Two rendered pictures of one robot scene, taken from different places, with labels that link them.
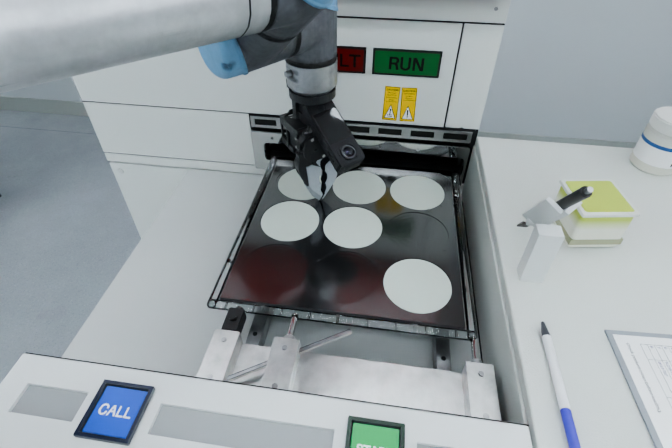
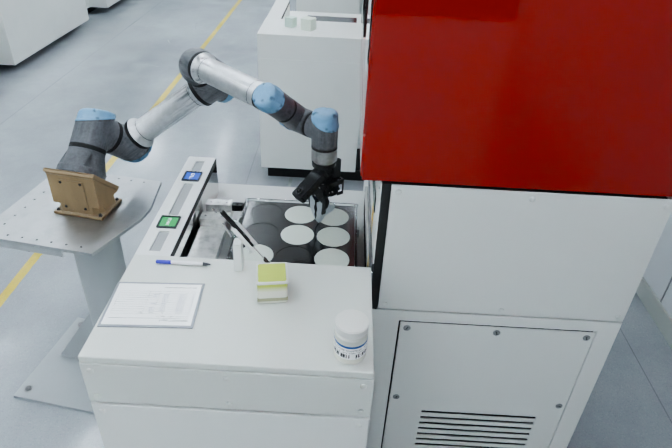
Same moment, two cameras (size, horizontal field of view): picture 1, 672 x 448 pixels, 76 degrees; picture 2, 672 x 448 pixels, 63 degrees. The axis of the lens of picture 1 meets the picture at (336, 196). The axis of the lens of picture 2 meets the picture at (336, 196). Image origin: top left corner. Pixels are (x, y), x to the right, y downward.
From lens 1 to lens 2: 1.51 m
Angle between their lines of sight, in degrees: 64
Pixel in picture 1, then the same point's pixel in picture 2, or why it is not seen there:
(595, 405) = (172, 272)
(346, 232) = (292, 232)
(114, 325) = (253, 192)
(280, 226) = (295, 211)
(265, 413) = (186, 202)
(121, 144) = not seen: hidden behind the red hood
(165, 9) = (229, 86)
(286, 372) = (210, 217)
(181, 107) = not seen: hidden behind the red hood
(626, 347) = (194, 287)
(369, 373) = (213, 245)
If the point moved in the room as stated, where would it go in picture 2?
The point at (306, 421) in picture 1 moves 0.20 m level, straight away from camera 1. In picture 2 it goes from (181, 209) to (249, 202)
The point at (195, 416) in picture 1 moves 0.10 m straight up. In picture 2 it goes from (188, 190) to (185, 162)
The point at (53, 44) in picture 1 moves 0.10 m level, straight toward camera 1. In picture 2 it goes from (211, 80) to (179, 87)
